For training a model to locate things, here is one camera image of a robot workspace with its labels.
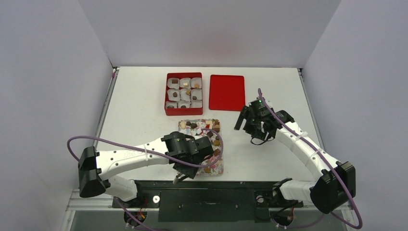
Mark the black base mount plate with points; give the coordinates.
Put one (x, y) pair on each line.
(208, 201)

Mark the red chocolate box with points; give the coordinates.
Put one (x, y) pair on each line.
(186, 97)

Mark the floral serving tray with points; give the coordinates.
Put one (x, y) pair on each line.
(204, 128)

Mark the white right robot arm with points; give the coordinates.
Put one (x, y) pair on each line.
(334, 182)

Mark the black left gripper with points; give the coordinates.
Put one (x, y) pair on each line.
(189, 172)

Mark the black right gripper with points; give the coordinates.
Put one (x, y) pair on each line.
(248, 118)

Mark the red box lid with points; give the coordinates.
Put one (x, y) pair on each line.
(226, 93)

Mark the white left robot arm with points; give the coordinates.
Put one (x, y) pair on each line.
(99, 171)

